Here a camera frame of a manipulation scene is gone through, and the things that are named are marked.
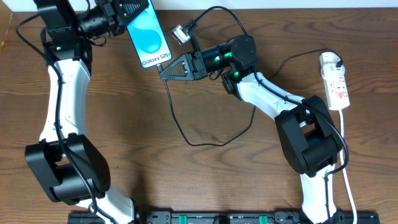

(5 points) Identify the blue Galaxy smartphone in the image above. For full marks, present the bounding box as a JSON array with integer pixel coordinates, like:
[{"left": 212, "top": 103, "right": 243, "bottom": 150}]
[{"left": 127, "top": 0, "right": 172, "bottom": 69}]

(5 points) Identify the black charging cable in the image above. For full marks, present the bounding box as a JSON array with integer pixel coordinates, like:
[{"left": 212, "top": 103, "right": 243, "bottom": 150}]
[{"left": 157, "top": 47, "right": 344, "bottom": 147}]

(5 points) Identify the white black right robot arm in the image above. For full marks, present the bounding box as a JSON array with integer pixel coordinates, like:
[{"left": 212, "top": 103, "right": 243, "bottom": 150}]
[{"left": 159, "top": 18, "right": 349, "bottom": 223}]

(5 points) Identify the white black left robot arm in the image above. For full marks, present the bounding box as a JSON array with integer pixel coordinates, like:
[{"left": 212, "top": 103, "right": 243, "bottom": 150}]
[{"left": 25, "top": 0, "right": 149, "bottom": 223}]

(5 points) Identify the white USB charger plug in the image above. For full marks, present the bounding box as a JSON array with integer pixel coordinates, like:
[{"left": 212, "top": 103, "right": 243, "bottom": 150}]
[{"left": 320, "top": 52, "right": 345, "bottom": 80}]

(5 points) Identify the white power strip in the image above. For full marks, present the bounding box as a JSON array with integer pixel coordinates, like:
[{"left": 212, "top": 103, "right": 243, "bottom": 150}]
[{"left": 321, "top": 70, "right": 350, "bottom": 111}]

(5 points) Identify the white power strip cord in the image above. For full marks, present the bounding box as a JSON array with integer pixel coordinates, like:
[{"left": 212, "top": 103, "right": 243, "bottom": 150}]
[{"left": 338, "top": 108, "right": 358, "bottom": 224}]

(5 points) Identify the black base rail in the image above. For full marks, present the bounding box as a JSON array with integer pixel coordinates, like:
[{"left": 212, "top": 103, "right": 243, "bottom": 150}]
[{"left": 67, "top": 211, "right": 381, "bottom": 224}]

